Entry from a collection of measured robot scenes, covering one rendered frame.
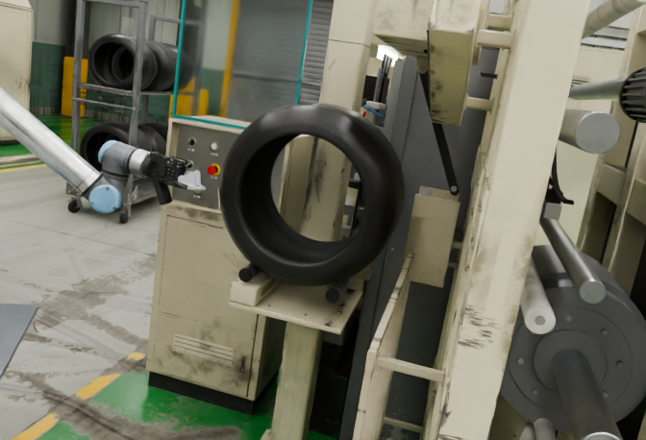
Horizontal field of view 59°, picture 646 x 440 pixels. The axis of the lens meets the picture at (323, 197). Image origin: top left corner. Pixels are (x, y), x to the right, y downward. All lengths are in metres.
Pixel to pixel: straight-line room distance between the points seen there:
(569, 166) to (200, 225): 3.24
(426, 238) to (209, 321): 1.14
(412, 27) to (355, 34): 0.67
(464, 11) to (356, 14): 0.81
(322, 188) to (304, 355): 0.65
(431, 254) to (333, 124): 0.59
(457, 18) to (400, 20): 0.16
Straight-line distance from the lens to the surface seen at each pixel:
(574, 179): 4.95
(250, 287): 1.80
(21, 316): 2.21
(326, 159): 2.02
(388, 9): 1.36
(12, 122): 1.91
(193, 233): 2.55
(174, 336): 2.76
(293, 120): 1.66
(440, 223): 1.93
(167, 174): 1.94
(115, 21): 13.02
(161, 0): 12.50
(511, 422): 2.47
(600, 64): 4.95
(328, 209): 2.05
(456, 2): 1.26
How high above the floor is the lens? 1.52
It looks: 12 degrees down
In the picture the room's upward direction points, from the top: 9 degrees clockwise
